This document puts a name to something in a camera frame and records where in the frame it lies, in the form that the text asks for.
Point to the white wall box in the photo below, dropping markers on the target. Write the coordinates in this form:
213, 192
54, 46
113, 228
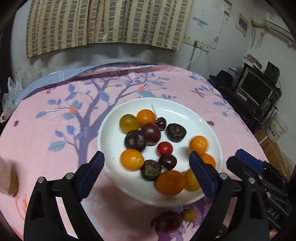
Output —
241, 23

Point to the black speaker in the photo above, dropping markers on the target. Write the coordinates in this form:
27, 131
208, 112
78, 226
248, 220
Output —
271, 70

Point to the green yellow tomato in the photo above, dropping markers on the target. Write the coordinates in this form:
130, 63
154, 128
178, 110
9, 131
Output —
128, 122

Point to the pink deer print blanket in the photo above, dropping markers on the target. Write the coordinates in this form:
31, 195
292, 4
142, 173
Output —
57, 129

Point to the red cherry tomato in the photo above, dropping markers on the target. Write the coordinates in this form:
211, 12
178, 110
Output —
165, 148

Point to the dark cherry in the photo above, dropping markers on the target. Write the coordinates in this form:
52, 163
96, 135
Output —
167, 161
161, 122

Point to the dark brown mangosteen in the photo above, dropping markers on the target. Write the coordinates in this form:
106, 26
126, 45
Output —
134, 140
176, 132
151, 170

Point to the clear plastic bag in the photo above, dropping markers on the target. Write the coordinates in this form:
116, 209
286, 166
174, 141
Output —
11, 90

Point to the white air conditioner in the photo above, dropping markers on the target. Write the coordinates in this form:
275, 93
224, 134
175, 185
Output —
277, 23

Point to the black hat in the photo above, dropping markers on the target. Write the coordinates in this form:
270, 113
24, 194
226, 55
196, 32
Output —
222, 77

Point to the small yellow fruit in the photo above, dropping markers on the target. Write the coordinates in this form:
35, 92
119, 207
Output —
190, 214

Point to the white bucket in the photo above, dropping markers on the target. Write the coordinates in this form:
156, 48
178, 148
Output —
277, 129

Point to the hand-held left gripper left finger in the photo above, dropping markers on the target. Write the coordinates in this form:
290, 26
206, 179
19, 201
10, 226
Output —
91, 175

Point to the yellow orange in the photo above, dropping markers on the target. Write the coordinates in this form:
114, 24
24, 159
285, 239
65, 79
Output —
190, 179

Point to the dark purple tomato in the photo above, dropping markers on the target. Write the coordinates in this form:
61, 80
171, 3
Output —
151, 132

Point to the beige checked curtain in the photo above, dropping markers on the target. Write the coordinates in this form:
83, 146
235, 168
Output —
104, 23

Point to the cardboard box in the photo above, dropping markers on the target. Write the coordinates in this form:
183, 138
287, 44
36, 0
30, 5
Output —
272, 148

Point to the white oval plate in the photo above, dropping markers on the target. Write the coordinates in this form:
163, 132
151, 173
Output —
159, 150

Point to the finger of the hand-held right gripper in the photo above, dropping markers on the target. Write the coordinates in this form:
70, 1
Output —
234, 165
251, 160

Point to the small orange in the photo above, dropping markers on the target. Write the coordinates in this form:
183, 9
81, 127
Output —
208, 160

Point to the computer monitor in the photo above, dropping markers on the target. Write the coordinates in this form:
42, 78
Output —
255, 89

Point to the black monitor on stand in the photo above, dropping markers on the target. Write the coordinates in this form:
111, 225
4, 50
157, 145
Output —
259, 104

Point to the white wall socket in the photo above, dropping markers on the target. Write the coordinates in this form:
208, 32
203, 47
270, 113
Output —
196, 42

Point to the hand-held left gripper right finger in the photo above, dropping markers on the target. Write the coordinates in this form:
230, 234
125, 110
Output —
202, 173

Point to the large orange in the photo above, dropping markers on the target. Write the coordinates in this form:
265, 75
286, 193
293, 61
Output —
170, 182

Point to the dark purple plum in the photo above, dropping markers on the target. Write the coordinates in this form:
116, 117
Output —
166, 221

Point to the clear jar with beige lid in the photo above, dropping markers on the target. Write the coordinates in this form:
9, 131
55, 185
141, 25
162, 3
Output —
9, 178

